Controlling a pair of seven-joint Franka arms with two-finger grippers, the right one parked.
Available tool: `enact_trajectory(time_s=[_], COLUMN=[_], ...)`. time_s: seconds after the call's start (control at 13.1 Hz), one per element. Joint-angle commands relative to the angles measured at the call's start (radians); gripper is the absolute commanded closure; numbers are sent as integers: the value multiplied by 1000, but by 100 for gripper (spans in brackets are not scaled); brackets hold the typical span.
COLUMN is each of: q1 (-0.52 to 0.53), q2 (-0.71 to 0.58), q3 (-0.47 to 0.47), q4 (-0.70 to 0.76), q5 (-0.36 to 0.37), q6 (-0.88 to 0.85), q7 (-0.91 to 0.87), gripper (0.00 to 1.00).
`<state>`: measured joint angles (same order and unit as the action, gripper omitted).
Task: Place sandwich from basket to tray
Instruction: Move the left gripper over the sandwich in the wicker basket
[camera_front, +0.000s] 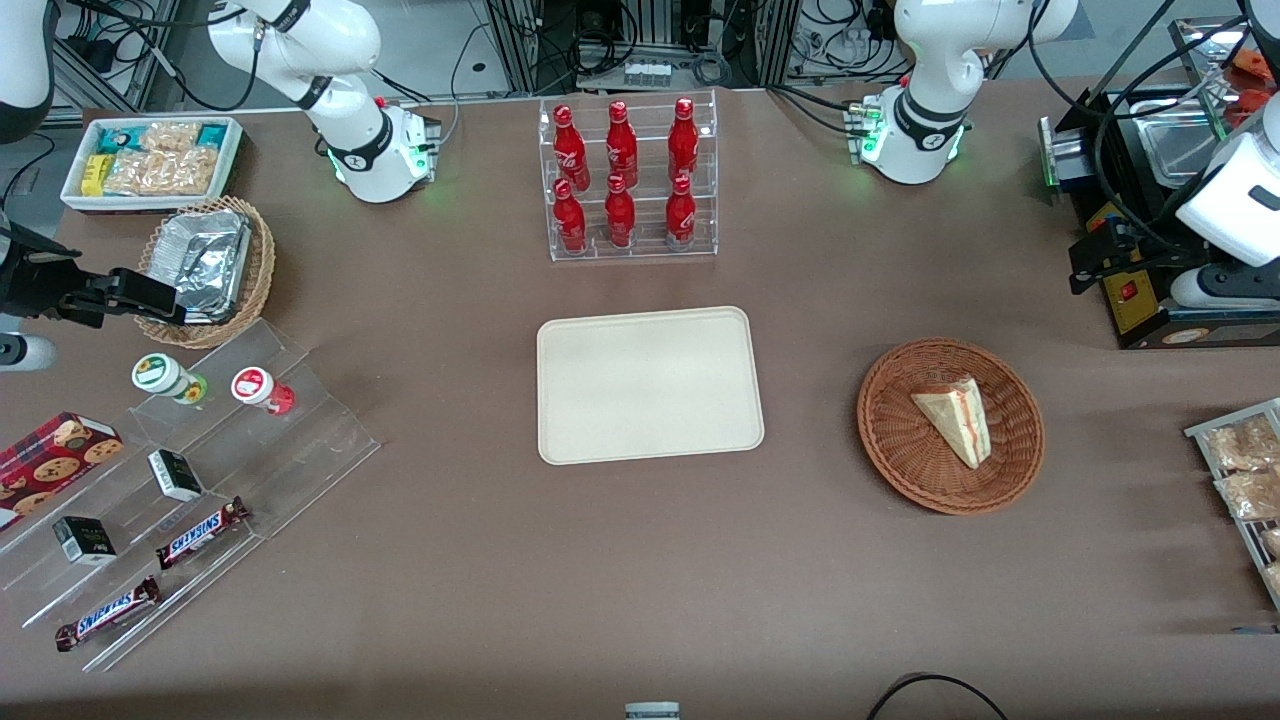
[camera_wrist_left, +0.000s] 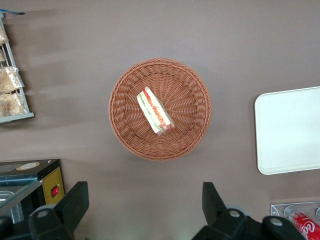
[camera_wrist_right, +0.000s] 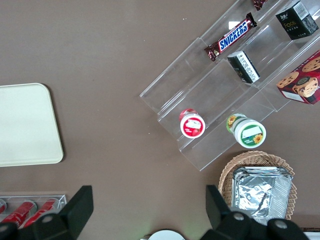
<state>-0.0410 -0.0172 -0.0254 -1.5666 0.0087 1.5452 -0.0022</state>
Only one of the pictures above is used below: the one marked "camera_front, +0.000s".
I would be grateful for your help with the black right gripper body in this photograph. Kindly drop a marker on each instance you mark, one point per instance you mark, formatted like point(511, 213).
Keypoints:
point(32, 282)

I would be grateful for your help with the triangular sandwich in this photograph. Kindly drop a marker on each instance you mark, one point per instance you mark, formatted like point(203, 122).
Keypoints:
point(955, 420)

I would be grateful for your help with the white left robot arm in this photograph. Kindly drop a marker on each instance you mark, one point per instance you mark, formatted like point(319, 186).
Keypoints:
point(922, 125)

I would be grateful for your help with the tan wicker basket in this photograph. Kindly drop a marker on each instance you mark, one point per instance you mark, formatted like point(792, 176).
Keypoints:
point(262, 260)

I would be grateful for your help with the brown round wicker basket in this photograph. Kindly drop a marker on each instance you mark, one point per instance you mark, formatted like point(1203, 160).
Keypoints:
point(900, 440)

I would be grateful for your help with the cream rectangular tray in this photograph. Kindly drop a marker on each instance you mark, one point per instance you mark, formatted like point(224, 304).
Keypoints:
point(650, 385)

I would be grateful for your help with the black yellow control box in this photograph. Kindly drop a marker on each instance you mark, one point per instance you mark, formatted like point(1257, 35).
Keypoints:
point(1150, 330)

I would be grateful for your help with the green lid yogurt cup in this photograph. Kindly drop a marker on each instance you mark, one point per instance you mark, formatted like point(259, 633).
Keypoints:
point(160, 373)

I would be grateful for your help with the white plastic bin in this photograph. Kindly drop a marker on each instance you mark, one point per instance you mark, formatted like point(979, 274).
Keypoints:
point(75, 200)

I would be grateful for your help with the stainless steel pan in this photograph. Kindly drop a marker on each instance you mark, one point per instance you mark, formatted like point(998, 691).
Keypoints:
point(1175, 145)
point(1200, 40)

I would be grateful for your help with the yellow snack packet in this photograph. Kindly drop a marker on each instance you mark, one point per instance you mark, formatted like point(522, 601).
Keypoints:
point(95, 175)

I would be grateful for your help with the clear bag of crackers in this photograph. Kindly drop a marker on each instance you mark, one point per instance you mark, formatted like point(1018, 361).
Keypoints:
point(165, 172)
point(170, 135)

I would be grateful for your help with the red lid yogurt cup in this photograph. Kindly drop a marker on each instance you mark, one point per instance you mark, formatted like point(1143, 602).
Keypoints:
point(255, 385)

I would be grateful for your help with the red chocolate cookie box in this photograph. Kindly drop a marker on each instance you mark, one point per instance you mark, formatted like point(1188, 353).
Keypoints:
point(55, 460)

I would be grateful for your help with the teal snack packet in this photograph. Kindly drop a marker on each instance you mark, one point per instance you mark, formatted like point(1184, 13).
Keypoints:
point(120, 140)
point(212, 135)

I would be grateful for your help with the small black carton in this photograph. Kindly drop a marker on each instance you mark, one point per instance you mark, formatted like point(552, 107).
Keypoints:
point(85, 540)
point(175, 475)

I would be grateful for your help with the clear bag of snacks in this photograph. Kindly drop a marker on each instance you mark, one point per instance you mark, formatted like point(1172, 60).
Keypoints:
point(1273, 580)
point(1250, 495)
point(1272, 543)
point(1245, 445)

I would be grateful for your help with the orange packet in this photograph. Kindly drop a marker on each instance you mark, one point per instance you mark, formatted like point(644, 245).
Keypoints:
point(1255, 65)

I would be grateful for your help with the clear acrylic stepped shelf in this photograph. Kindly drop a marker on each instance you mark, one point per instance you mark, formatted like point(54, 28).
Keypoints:
point(300, 450)

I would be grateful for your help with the Snickers chocolate bar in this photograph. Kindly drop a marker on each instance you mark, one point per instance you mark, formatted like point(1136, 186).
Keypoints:
point(105, 615)
point(200, 535)

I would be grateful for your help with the red cola bottle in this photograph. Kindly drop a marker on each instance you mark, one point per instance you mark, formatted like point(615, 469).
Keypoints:
point(683, 142)
point(570, 222)
point(568, 145)
point(680, 215)
point(621, 145)
point(620, 215)

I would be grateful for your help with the clear acrylic bottle rack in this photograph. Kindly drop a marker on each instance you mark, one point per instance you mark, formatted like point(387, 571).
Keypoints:
point(645, 250)

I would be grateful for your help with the white power strip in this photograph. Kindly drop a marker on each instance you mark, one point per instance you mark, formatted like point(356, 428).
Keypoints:
point(647, 73)

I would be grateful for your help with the small grey device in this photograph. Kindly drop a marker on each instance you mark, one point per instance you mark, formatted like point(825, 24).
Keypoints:
point(652, 711)

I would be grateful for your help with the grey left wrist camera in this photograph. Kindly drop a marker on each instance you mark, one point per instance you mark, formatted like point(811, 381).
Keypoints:
point(1225, 288)

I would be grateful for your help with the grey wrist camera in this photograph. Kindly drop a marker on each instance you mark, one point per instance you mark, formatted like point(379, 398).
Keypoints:
point(1225, 288)
point(25, 353)

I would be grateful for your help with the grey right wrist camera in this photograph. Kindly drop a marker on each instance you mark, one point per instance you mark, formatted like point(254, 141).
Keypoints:
point(25, 353)

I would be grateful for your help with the aluminium frame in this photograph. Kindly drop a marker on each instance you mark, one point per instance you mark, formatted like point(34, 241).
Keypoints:
point(520, 45)

